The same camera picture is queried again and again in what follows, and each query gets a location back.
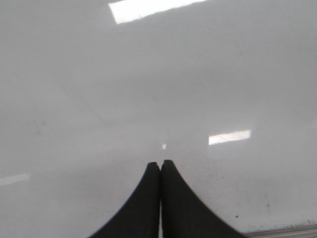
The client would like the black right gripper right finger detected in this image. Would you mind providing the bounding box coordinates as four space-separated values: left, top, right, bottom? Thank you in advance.
160 160 244 238

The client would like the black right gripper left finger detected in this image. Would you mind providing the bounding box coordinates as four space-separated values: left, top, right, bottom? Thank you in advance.
91 162 160 238

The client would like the aluminium whiteboard tray frame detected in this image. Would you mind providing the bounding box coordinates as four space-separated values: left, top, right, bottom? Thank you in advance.
244 224 317 238

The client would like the white whiteboard surface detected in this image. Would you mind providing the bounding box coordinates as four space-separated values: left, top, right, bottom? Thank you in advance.
0 0 317 238

